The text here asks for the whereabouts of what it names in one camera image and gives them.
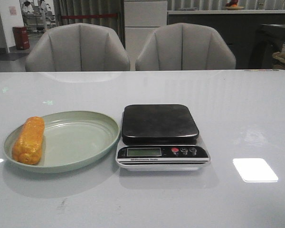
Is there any white drawer cabinet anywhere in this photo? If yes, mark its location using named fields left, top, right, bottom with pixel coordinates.
left=124, top=0, right=168, bottom=68

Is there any light green plate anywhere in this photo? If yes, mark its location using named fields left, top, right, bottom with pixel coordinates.
left=4, top=111, right=120, bottom=173

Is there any fruit bowl on counter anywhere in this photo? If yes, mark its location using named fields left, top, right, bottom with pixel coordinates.
left=224, top=0, right=244, bottom=10

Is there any left beige chair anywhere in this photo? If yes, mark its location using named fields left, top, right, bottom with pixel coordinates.
left=25, top=23, right=130, bottom=72

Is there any orange corn cob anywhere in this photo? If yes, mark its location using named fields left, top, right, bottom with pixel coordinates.
left=12, top=116, right=45, bottom=165

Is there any pink wall notice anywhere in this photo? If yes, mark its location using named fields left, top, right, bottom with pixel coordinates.
left=9, top=6, right=17, bottom=16

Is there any right beige chair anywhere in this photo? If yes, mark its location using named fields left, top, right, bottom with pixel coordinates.
left=135, top=23, right=236, bottom=71

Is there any digital kitchen scale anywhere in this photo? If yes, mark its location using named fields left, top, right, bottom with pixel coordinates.
left=115, top=104, right=210, bottom=171

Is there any dark side table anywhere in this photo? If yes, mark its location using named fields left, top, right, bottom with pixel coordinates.
left=248, top=24, right=285, bottom=69

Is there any red trash bin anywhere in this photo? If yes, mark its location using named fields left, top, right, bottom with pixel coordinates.
left=12, top=26, right=30, bottom=50

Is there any beige chair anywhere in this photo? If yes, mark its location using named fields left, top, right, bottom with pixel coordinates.
left=25, top=23, right=130, bottom=72
left=135, top=23, right=236, bottom=71

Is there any dark counter with white top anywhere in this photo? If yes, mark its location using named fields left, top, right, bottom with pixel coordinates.
left=167, top=9, right=285, bottom=69

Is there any red barrier bar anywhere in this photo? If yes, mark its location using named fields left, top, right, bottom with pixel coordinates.
left=61, top=13, right=118, bottom=19

